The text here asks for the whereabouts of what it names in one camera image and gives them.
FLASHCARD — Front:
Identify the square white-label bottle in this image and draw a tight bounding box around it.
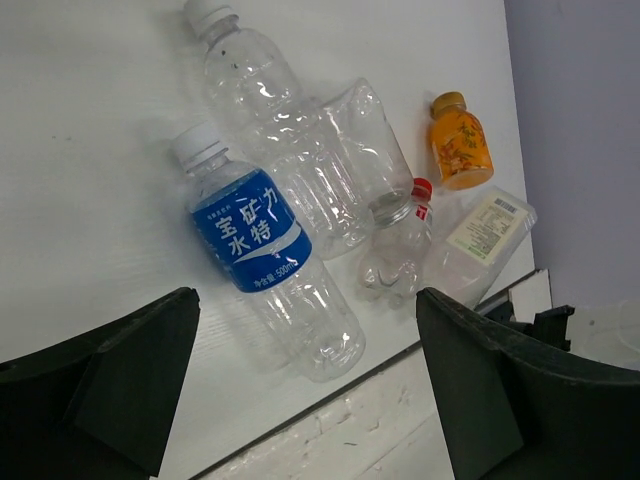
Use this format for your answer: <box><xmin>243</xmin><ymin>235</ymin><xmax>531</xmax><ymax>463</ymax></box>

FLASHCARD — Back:
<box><xmin>425</xmin><ymin>187</ymin><xmax>537</xmax><ymax>309</ymax></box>

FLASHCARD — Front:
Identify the clear wide-mouth bottle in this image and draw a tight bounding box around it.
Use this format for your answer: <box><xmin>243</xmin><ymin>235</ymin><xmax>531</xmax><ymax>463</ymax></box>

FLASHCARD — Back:
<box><xmin>320</xmin><ymin>78</ymin><xmax>413</xmax><ymax>229</ymax></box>

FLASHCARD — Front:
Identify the blue label water bottle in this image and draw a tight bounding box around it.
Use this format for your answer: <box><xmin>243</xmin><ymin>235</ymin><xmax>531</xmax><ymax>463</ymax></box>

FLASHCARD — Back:
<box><xmin>171</xmin><ymin>122</ymin><xmax>366</xmax><ymax>383</ymax></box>

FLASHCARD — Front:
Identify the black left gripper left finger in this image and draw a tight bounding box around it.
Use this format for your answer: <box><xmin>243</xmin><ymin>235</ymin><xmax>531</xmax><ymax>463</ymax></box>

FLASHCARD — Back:
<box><xmin>1</xmin><ymin>287</ymin><xmax>200</xmax><ymax>479</ymax></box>

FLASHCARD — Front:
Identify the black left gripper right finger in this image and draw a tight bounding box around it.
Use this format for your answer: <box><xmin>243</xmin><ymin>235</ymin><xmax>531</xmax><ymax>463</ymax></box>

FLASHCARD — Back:
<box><xmin>416</xmin><ymin>288</ymin><xmax>639</xmax><ymax>479</ymax></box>

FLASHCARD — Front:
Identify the orange juice bottle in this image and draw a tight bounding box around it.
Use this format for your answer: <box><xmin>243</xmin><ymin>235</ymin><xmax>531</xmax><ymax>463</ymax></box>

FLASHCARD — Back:
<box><xmin>428</xmin><ymin>91</ymin><xmax>494</xmax><ymax>191</ymax></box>

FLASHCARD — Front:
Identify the tall clear plastic bottle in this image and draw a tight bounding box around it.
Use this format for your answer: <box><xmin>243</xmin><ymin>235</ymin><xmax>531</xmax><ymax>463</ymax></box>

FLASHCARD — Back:
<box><xmin>184</xmin><ymin>1</ymin><xmax>373</xmax><ymax>260</ymax></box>

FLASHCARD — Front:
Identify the red cap small bottle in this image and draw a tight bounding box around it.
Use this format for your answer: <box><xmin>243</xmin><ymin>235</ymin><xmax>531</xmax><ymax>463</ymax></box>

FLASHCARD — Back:
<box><xmin>357</xmin><ymin>177</ymin><xmax>433</xmax><ymax>309</ymax></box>

